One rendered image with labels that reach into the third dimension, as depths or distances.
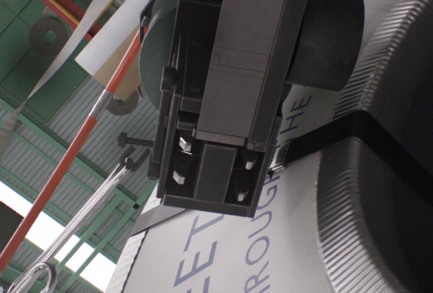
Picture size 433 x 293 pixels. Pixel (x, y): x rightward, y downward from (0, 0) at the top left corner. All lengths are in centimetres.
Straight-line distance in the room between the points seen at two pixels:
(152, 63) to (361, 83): 19
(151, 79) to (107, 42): 448
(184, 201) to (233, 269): 7
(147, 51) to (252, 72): 18
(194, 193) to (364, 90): 18
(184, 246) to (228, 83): 25
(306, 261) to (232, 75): 14
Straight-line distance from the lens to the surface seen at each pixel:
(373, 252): 43
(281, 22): 42
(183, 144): 47
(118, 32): 508
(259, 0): 41
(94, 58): 509
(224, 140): 46
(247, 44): 42
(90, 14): 120
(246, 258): 54
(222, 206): 51
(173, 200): 51
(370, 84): 58
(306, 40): 44
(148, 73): 61
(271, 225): 54
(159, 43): 59
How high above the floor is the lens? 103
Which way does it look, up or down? level
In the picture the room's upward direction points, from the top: 139 degrees counter-clockwise
